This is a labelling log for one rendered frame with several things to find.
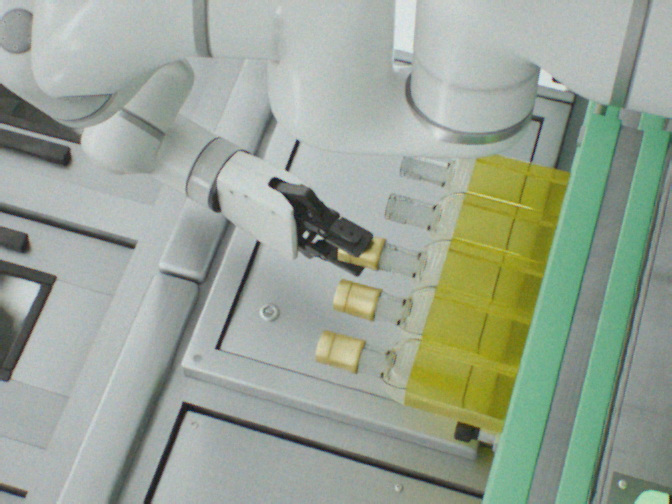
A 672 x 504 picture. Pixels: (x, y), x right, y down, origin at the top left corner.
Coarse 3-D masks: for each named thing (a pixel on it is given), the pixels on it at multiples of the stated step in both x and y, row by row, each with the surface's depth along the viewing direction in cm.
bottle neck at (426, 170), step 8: (408, 160) 135; (416, 160) 135; (424, 160) 135; (432, 160) 135; (440, 160) 135; (400, 168) 135; (408, 168) 135; (416, 168) 135; (424, 168) 134; (432, 168) 134; (440, 168) 134; (400, 176) 136; (408, 176) 135; (416, 176) 135; (424, 176) 135; (432, 176) 134; (440, 176) 134; (432, 184) 135; (440, 184) 135
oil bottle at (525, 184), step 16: (464, 160) 133; (480, 160) 133; (496, 160) 133; (512, 160) 133; (448, 176) 133; (464, 176) 132; (480, 176) 132; (496, 176) 132; (512, 176) 132; (528, 176) 132; (544, 176) 132; (560, 176) 132; (448, 192) 134; (480, 192) 131; (496, 192) 131; (512, 192) 131; (528, 192) 131; (544, 192) 131; (560, 192) 131; (528, 208) 131; (544, 208) 130; (560, 208) 130
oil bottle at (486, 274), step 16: (448, 240) 129; (432, 256) 128; (448, 256) 128; (464, 256) 128; (480, 256) 128; (496, 256) 128; (512, 256) 128; (416, 272) 128; (432, 272) 127; (448, 272) 127; (464, 272) 127; (480, 272) 127; (496, 272) 127; (512, 272) 127; (528, 272) 127; (544, 272) 127; (416, 288) 130; (448, 288) 126; (464, 288) 126; (480, 288) 126; (496, 288) 126; (512, 288) 126; (528, 288) 126; (512, 304) 125; (528, 304) 125
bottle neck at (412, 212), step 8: (392, 200) 132; (400, 200) 132; (408, 200) 132; (416, 200) 132; (392, 208) 132; (400, 208) 132; (408, 208) 132; (416, 208) 132; (424, 208) 131; (432, 208) 131; (384, 216) 133; (392, 216) 132; (400, 216) 132; (408, 216) 132; (416, 216) 131; (424, 216) 131; (408, 224) 132; (416, 224) 132; (424, 224) 132
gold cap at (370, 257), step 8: (376, 240) 130; (384, 240) 130; (368, 248) 129; (376, 248) 129; (344, 256) 130; (352, 256) 130; (360, 256) 130; (368, 256) 129; (376, 256) 129; (360, 264) 130; (368, 264) 130; (376, 264) 129
